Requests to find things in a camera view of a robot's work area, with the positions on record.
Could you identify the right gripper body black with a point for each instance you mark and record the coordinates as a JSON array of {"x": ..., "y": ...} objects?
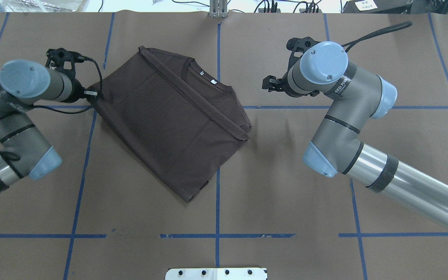
[{"x": 281, "y": 84}]

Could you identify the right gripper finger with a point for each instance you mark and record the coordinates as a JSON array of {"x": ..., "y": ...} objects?
[{"x": 271, "y": 83}]

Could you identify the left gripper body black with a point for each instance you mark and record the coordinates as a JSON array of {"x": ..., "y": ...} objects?
[{"x": 78, "y": 92}]

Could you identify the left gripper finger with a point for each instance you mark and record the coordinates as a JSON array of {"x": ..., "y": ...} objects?
[{"x": 90, "y": 94}]

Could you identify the dark brown t-shirt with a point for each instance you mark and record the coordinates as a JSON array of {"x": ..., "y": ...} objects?
[{"x": 180, "y": 121}]

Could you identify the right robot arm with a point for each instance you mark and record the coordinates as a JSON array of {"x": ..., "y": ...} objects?
[{"x": 357, "y": 96}]

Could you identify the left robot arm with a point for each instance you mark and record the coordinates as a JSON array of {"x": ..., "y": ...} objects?
[{"x": 24, "y": 151}]

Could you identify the left grey usb hub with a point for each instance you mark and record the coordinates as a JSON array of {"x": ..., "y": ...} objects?
[{"x": 266, "y": 7}]

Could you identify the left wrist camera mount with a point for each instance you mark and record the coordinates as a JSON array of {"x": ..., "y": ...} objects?
[{"x": 64, "y": 61}]

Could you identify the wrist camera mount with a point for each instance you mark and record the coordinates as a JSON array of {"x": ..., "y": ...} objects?
[
  {"x": 64, "y": 61},
  {"x": 298, "y": 46}
]

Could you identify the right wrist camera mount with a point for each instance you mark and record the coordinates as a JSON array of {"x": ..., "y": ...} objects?
[{"x": 298, "y": 46}]

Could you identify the aluminium frame post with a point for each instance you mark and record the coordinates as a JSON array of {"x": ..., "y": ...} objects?
[{"x": 218, "y": 8}]

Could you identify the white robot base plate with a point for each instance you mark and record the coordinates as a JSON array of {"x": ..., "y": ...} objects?
[{"x": 253, "y": 273}]

